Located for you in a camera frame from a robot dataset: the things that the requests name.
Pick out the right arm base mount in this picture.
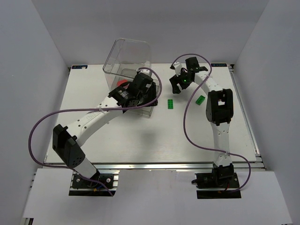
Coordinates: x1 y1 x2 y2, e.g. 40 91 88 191
191 173 241 200

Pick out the right blue table label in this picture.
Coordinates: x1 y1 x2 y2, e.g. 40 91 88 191
211 63 228 67

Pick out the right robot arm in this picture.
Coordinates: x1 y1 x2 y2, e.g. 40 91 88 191
169 56 234 187

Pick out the red rounded brick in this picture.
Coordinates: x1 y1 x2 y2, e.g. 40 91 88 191
117 79 128 87

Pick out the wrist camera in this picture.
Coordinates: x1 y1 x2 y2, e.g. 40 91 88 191
170 62 182 76
137 69 152 77

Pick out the dark green long brick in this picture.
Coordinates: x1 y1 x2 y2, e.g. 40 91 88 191
167 99 174 110

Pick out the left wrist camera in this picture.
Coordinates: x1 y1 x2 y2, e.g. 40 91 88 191
137 69 152 77

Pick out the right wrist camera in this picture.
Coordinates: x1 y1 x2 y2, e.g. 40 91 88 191
170 62 182 76

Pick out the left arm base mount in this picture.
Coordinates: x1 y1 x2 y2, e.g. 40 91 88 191
68 173 117 197

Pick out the clear plastic drawer cover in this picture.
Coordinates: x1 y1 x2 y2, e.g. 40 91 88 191
103 38 151 91

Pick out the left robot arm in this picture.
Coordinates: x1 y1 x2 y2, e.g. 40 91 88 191
52 67 156 180

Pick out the blue table label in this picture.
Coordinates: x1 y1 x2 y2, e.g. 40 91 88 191
71 65 88 69
211 63 228 67

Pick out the left blue table label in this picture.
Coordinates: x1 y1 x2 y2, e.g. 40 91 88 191
71 65 88 69

